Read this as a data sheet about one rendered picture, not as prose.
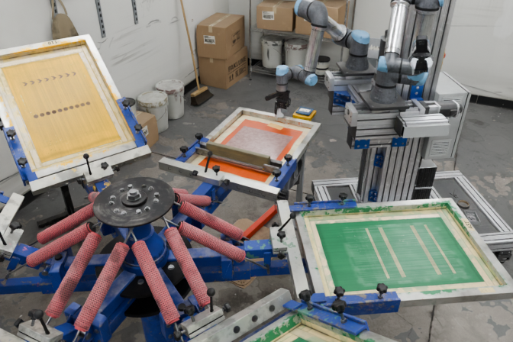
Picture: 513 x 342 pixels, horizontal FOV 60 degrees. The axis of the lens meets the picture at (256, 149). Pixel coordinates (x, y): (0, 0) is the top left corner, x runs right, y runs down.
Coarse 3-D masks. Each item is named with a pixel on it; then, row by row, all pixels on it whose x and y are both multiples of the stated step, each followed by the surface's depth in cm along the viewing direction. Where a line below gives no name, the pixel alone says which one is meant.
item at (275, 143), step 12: (276, 132) 282; (288, 132) 282; (300, 132) 282; (264, 144) 269; (276, 144) 269; (288, 144) 270; (276, 156) 258; (240, 168) 248; (252, 168) 248; (264, 180) 238
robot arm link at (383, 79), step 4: (380, 72) 242; (376, 76) 247; (380, 76) 243; (384, 76) 242; (388, 76) 241; (392, 76) 240; (396, 76) 240; (400, 76) 239; (376, 80) 247; (380, 80) 244; (384, 80) 243; (388, 80) 242; (392, 80) 242; (396, 80) 241; (400, 80) 240; (380, 84) 245; (384, 84) 244; (388, 84) 243; (392, 84) 244
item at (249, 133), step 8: (248, 120) 296; (240, 128) 287; (248, 128) 286; (256, 128) 287; (264, 128) 287; (232, 136) 278; (240, 136) 278; (248, 136) 278; (256, 136) 278; (224, 144) 269; (232, 144) 269; (240, 144) 269; (248, 144) 269; (216, 160) 254; (224, 168) 248; (232, 168) 248
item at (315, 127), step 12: (240, 108) 303; (228, 120) 289; (288, 120) 290; (300, 120) 289; (216, 132) 275; (312, 132) 275; (300, 144) 263; (192, 156) 253; (300, 156) 256; (252, 180) 232
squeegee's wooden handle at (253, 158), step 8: (208, 144) 250; (216, 144) 249; (216, 152) 251; (224, 152) 248; (232, 152) 246; (240, 152) 243; (248, 152) 242; (240, 160) 246; (248, 160) 244; (256, 160) 241; (264, 160) 239
